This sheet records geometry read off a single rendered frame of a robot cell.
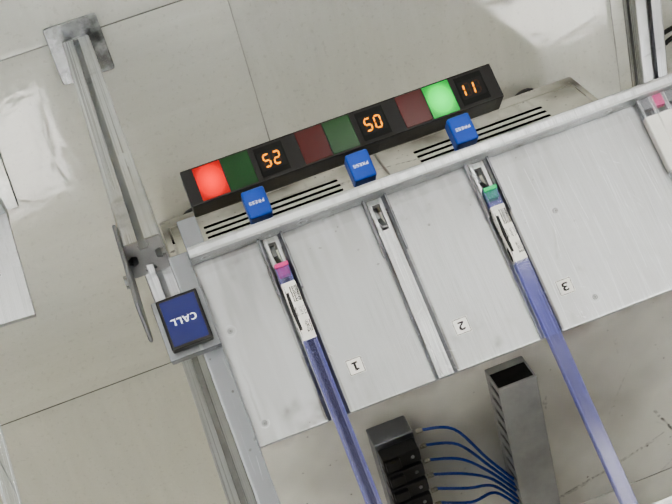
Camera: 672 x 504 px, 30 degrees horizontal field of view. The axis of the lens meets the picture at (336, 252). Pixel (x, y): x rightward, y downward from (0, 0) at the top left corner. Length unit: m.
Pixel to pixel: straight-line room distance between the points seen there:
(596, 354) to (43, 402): 0.98
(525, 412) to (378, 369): 0.38
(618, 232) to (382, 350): 0.26
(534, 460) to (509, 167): 0.46
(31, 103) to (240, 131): 0.32
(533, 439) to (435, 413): 0.13
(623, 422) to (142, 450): 0.93
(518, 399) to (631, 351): 0.18
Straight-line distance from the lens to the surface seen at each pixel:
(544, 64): 2.12
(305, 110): 2.00
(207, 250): 1.21
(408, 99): 1.30
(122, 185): 1.44
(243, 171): 1.27
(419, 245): 1.24
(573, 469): 1.70
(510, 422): 1.55
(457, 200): 1.25
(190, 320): 1.17
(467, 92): 1.31
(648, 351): 1.64
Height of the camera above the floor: 1.78
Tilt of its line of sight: 57 degrees down
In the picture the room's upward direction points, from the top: 149 degrees clockwise
